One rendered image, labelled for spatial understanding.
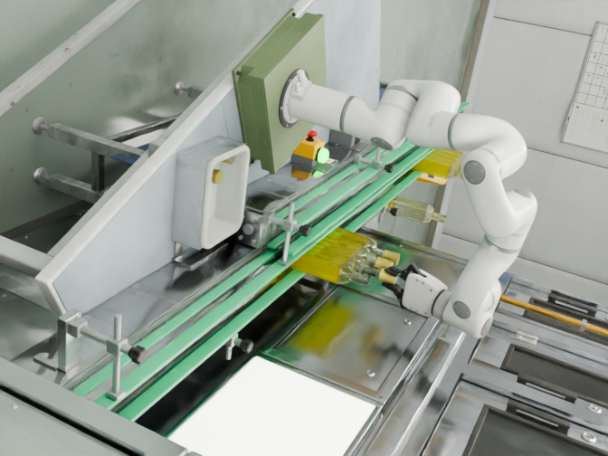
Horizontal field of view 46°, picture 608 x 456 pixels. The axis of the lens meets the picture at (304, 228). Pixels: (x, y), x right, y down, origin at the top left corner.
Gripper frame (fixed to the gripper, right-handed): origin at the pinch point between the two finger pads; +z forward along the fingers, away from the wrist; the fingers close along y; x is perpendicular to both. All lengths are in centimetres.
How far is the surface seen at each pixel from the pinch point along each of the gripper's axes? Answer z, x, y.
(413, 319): -5.7, -6.5, -12.5
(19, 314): 60, 73, -15
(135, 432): -26, 102, 22
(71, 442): -22, 108, 21
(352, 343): -2.2, 16.6, -12.6
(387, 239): 33, -49, -16
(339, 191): 26.6, -6.7, 13.8
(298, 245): 19.2, 17.6, 6.4
